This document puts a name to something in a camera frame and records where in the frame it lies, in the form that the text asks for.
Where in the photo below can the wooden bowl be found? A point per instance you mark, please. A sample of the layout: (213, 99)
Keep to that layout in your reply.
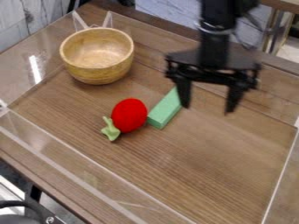
(98, 55)

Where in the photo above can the wooden chair frame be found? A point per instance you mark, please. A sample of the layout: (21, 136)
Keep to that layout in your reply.
(276, 15)

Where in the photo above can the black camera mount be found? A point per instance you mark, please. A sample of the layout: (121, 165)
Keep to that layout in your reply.
(21, 210)

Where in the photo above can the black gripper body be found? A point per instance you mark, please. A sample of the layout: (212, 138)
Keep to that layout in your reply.
(237, 71)

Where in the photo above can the red plush fruit green stem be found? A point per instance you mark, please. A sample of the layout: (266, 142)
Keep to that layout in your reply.
(127, 118)

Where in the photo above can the clear acrylic tray wall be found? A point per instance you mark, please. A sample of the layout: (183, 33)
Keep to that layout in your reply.
(99, 196)

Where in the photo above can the green rectangular block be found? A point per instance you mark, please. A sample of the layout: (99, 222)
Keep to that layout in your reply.
(165, 110)

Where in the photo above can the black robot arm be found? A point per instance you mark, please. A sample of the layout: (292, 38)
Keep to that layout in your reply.
(217, 26)

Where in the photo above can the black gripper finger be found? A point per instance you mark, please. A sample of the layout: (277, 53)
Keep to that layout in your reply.
(185, 90)
(234, 97)

